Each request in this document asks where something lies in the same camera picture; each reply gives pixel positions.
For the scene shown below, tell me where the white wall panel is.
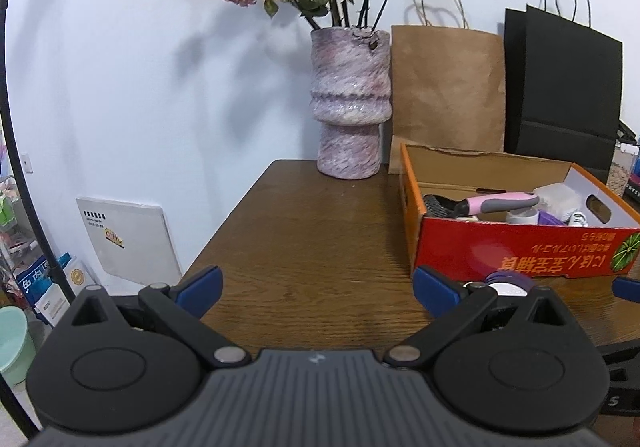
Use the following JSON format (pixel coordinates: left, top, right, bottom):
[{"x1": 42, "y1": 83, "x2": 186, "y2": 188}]
[{"x1": 75, "y1": 196, "x2": 184, "y2": 288}]

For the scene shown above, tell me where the clear seed container black lid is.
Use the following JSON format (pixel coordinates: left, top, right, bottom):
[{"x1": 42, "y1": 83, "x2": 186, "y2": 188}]
[{"x1": 606, "y1": 127, "x2": 640, "y2": 201}]

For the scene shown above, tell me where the red cardboard box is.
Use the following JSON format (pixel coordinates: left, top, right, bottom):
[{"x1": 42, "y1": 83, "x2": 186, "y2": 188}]
[{"x1": 399, "y1": 142, "x2": 640, "y2": 281}]

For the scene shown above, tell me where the brown paper bag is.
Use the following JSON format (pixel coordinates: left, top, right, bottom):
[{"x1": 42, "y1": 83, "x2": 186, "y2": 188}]
[{"x1": 389, "y1": 0, "x2": 506, "y2": 176}]

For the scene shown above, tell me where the pink grey ceramic vase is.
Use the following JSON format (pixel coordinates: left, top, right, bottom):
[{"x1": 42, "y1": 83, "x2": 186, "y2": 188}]
[{"x1": 310, "y1": 26, "x2": 393, "y2": 180}]

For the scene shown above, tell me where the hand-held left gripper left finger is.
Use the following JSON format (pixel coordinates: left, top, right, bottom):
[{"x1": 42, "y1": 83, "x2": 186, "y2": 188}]
[{"x1": 52, "y1": 265, "x2": 251, "y2": 369}]

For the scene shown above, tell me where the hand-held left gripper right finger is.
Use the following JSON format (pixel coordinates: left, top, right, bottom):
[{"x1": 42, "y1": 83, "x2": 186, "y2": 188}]
[{"x1": 384, "y1": 265, "x2": 583, "y2": 369}]

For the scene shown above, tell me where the wire rack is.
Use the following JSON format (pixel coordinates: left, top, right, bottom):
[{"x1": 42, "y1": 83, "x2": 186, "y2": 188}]
[{"x1": 0, "y1": 174, "x2": 32, "y2": 280}]

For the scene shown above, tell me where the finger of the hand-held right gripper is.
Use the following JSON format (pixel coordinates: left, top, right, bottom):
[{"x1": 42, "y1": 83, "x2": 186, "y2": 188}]
[{"x1": 612, "y1": 276, "x2": 640, "y2": 304}]

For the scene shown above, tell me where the pink handled pet comb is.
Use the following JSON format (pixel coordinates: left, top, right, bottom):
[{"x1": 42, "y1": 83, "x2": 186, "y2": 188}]
[{"x1": 422, "y1": 192, "x2": 541, "y2": 219}]

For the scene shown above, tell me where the blue white carton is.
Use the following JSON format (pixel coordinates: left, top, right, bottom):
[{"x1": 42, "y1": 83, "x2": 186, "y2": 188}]
[{"x1": 14, "y1": 254, "x2": 99, "y2": 328}]

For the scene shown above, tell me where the black paper bag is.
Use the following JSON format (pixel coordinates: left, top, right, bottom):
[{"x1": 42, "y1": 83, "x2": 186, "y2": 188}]
[{"x1": 503, "y1": 0, "x2": 625, "y2": 186}]

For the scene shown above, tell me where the white tape roll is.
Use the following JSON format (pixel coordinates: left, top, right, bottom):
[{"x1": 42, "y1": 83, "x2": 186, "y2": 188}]
[{"x1": 505, "y1": 208, "x2": 540, "y2": 226}]

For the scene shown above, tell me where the clear plastic swab box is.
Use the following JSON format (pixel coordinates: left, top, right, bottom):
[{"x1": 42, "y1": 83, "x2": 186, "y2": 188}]
[{"x1": 532, "y1": 182, "x2": 585, "y2": 224}]

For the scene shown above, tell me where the green plastic basin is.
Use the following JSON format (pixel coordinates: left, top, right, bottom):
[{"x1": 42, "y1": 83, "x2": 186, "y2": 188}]
[{"x1": 0, "y1": 305, "x2": 37, "y2": 388}]

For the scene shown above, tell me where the lavender lid white inside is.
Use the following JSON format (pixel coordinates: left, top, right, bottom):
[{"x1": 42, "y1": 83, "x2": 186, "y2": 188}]
[{"x1": 482, "y1": 270, "x2": 537, "y2": 299}]

